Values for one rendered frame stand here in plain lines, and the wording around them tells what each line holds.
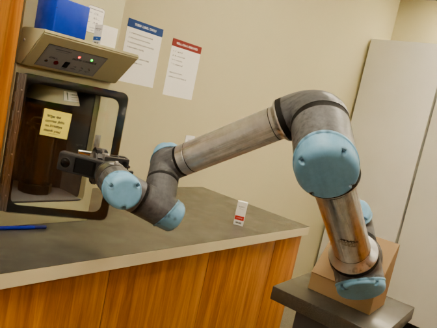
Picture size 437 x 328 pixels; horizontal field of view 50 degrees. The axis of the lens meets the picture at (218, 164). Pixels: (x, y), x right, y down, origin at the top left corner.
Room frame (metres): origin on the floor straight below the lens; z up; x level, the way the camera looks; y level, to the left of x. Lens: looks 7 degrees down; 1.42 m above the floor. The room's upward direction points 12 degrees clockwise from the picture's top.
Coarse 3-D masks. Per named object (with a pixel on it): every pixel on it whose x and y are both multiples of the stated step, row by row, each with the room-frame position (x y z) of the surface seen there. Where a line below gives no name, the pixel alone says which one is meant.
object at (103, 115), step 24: (24, 96) 1.29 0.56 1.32; (48, 96) 1.32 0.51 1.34; (72, 96) 1.34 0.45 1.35; (96, 96) 1.37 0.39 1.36; (120, 96) 1.40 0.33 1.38; (24, 120) 1.29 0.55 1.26; (72, 120) 1.35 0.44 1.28; (96, 120) 1.37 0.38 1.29; (120, 120) 1.40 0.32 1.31; (24, 144) 1.30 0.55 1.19; (48, 144) 1.32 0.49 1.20; (72, 144) 1.35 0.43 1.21; (96, 144) 1.38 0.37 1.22; (24, 168) 1.30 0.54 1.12; (48, 168) 1.33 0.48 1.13; (24, 192) 1.31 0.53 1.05; (48, 192) 1.33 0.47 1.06; (72, 192) 1.36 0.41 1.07; (96, 192) 1.39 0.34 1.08; (72, 216) 1.37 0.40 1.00; (96, 216) 1.39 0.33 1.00
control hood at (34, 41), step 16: (32, 32) 1.25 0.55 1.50; (48, 32) 1.22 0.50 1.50; (32, 48) 1.24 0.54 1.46; (80, 48) 1.32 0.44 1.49; (96, 48) 1.34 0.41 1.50; (112, 48) 1.38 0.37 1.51; (32, 64) 1.29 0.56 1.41; (112, 64) 1.43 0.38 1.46; (128, 64) 1.47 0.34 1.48; (112, 80) 1.50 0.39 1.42
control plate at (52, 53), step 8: (48, 48) 1.26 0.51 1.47; (56, 48) 1.28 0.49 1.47; (64, 48) 1.29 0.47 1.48; (40, 56) 1.27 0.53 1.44; (48, 56) 1.29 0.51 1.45; (56, 56) 1.30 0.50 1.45; (64, 56) 1.31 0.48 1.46; (72, 56) 1.33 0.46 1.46; (88, 56) 1.36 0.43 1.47; (96, 56) 1.37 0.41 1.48; (40, 64) 1.30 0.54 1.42; (48, 64) 1.31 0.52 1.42; (72, 64) 1.36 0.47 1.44; (80, 64) 1.37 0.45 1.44; (88, 64) 1.39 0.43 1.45; (96, 64) 1.40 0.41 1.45; (80, 72) 1.40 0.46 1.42; (88, 72) 1.41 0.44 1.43
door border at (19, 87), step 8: (24, 80) 1.29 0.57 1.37; (16, 88) 1.28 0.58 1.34; (24, 88) 1.29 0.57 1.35; (16, 96) 1.28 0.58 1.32; (16, 104) 1.28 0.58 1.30; (16, 112) 1.28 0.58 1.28; (16, 120) 1.29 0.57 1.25; (8, 128) 1.28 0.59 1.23; (16, 128) 1.29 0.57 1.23; (16, 136) 1.29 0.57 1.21; (8, 144) 1.28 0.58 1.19; (8, 152) 1.28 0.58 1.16; (8, 160) 1.28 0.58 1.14; (8, 168) 1.28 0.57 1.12; (8, 176) 1.29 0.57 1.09; (8, 184) 1.29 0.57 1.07; (8, 192) 1.29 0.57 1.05; (0, 200) 1.28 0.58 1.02; (0, 208) 1.28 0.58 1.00
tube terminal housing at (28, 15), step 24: (24, 0) 1.29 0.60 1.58; (72, 0) 1.39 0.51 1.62; (96, 0) 1.45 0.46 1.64; (120, 0) 1.52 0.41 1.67; (24, 24) 1.29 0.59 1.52; (120, 24) 1.53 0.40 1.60; (24, 72) 1.30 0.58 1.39; (48, 72) 1.36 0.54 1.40; (0, 168) 1.29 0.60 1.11; (0, 216) 1.30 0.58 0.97; (24, 216) 1.36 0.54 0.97; (48, 216) 1.42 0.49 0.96
